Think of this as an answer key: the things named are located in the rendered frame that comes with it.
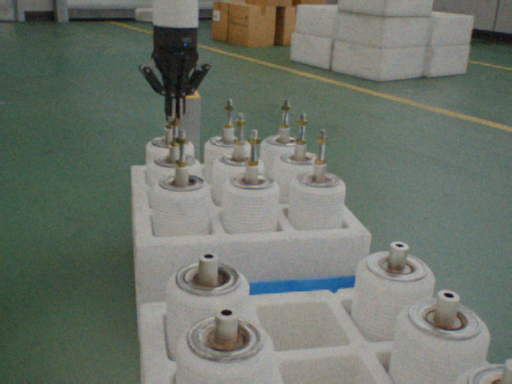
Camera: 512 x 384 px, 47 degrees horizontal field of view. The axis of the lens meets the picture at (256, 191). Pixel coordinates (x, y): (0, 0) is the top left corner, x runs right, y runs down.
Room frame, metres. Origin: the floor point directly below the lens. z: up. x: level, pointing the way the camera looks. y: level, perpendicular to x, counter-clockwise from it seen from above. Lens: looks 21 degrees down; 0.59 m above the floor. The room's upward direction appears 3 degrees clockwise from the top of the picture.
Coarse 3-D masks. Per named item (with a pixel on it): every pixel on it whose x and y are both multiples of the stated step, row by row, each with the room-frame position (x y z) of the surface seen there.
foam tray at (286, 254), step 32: (288, 224) 0.93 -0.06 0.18; (352, 224) 0.95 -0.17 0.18; (160, 256) 0.83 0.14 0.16; (192, 256) 0.84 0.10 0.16; (224, 256) 0.86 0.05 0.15; (256, 256) 0.87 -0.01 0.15; (288, 256) 0.88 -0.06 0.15; (320, 256) 0.89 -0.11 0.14; (352, 256) 0.91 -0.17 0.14; (160, 288) 0.83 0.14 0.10
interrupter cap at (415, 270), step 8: (368, 256) 0.68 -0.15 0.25; (376, 256) 0.68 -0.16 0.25; (384, 256) 0.68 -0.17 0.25; (408, 256) 0.69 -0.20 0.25; (368, 264) 0.66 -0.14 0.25; (376, 264) 0.66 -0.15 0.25; (384, 264) 0.67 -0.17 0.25; (408, 264) 0.67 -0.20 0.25; (416, 264) 0.67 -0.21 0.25; (424, 264) 0.66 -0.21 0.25; (376, 272) 0.64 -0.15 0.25; (384, 272) 0.64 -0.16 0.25; (392, 272) 0.65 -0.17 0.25; (400, 272) 0.65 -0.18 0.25; (408, 272) 0.65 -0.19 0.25; (416, 272) 0.64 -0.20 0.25; (424, 272) 0.64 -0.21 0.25; (392, 280) 0.62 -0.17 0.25; (400, 280) 0.62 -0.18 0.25; (408, 280) 0.62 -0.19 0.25; (416, 280) 0.63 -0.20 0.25
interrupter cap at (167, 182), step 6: (162, 180) 0.92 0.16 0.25; (168, 180) 0.92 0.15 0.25; (174, 180) 0.93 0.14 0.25; (192, 180) 0.93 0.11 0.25; (198, 180) 0.93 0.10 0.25; (162, 186) 0.89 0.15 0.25; (168, 186) 0.89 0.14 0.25; (174, 186) 0.90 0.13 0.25; (180, 186) 0.90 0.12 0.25; (186, 186) 0.90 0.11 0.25; (192, 186) 0.90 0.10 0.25; (198, 186) 0.90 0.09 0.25
